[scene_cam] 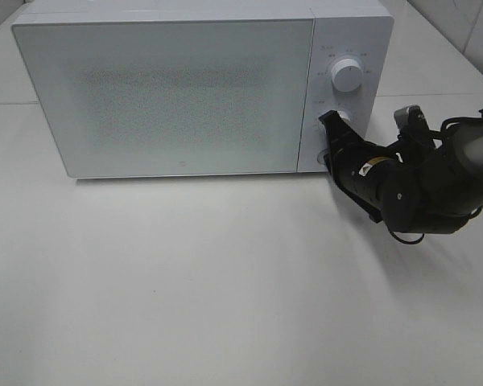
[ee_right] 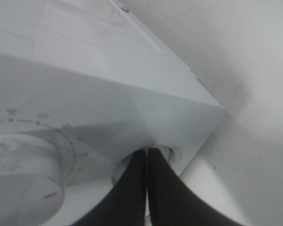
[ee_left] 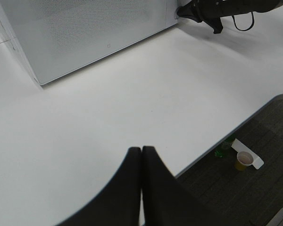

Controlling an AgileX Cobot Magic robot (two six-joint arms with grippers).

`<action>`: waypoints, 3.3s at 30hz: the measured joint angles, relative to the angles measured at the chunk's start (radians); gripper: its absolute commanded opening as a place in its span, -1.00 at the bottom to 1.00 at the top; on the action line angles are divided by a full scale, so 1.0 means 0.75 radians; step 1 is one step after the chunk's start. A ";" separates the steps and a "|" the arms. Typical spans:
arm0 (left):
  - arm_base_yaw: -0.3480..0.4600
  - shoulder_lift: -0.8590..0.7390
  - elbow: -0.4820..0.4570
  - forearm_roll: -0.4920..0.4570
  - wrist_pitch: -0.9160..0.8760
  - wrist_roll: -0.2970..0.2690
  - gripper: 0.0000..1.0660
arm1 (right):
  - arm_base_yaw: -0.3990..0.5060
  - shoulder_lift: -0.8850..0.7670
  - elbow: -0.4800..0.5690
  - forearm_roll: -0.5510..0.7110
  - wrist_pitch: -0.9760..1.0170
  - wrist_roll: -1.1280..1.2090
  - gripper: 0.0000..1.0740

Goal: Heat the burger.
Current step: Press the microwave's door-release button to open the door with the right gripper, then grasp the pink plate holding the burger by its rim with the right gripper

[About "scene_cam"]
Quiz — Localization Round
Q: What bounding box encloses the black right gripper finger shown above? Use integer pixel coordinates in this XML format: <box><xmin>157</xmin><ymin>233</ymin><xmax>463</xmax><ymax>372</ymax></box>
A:
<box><xmin>319</xmin><ymin>111</ymin><xmax>364</xmax><ymax>151</ymax></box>
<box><xmin>322</xmin><ymin>154</ymin><xmax>382</xmax><ymax>224</ymax></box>

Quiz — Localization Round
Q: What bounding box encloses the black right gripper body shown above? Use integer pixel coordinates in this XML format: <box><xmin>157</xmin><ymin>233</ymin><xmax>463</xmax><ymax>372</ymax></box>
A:
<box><xmin>329</xmin><ymin>141</ymin><xmax>403</xmax><ymax>209</ymax></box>

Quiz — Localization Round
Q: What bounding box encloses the round white door button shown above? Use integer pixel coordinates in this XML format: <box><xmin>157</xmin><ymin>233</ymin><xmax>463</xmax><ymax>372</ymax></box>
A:
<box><xmin>317</xmin><ymin>149</ymin><xmax>330</xmax><ymax>167</ymax></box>

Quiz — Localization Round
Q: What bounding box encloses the white microwave door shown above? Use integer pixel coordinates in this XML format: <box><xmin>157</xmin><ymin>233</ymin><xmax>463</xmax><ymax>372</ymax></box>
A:
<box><xmin>12</xmin><ymin>20</ymin><xmax>313</xmax><ymax>179</ymax></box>

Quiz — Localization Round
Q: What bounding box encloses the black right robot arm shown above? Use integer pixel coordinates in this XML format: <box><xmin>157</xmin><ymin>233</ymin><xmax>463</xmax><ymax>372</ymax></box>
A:
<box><xmin>319</xmin><ymin>105</ymin><xmax>483</xmax><ymax>234</ymax></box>

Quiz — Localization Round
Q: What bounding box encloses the upper white power knob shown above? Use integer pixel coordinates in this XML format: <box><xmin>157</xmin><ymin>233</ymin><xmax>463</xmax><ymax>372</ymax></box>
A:
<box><xmin>331</xmin><ymin>57</ymin><xmax>363</xmax><ymax>92</ymax></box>

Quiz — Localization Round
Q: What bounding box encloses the white microwave oven body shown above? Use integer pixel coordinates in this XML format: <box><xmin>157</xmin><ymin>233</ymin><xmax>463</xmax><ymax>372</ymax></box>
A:
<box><xmin>11</xmin><ymin>1</ymin><xmax>394</xmax><ymax>174</ymax></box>

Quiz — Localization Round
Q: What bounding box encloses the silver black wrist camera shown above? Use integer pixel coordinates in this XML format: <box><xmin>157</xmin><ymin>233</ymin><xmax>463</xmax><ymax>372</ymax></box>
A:
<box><xmin>394</xmin><ymin>105</ymin><xmax>436</xmax><ymax>150</ymax></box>

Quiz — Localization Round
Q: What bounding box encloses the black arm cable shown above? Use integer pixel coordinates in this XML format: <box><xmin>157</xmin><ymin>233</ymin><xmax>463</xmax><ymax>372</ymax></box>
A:
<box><xmin>386</xmin><ymin>108</ymin><xmax>483</xmax><ymax>245</ymax></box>

